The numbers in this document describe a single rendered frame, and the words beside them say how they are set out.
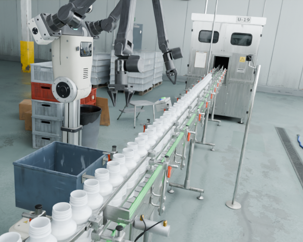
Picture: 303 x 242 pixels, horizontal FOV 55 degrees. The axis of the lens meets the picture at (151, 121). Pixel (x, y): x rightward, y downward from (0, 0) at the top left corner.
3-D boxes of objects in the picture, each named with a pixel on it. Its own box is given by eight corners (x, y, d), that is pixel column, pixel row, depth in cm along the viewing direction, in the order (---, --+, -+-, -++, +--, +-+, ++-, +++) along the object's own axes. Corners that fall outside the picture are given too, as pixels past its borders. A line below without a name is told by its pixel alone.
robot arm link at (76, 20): (63, 18, 150) (56, 13, 145) (78, 8, 146) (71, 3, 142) (66, 33, 148) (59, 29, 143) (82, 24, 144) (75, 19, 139)
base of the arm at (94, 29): (83, 21, 186) (92, 39, 187) (94, 15, 183) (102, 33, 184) (90, 22, 194) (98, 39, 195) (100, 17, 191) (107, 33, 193)
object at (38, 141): (60, 152, 377) (60, 137, 371) (31, 148, 383) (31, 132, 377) (79, 138, 435) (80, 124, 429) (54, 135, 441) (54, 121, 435)
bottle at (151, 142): (137, 170, 117) (140, 131, 113) (140, 164, 123) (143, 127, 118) (151, 172, 116) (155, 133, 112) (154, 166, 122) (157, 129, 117)
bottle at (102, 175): (113, 221, 83) (116, 168, 79) (106, 233, 78) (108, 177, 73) (94, 216, 85) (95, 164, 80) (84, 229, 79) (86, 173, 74)
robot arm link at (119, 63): (119, 58, 131) (112, 57, 126) (132, 58, 128) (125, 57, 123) (119, 74, 132) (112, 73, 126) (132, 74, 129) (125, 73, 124)
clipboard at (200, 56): (205, 68, 593) (207, 52, 584) (193, 66, 599) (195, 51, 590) (205, 67, 596) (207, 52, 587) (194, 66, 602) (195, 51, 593)
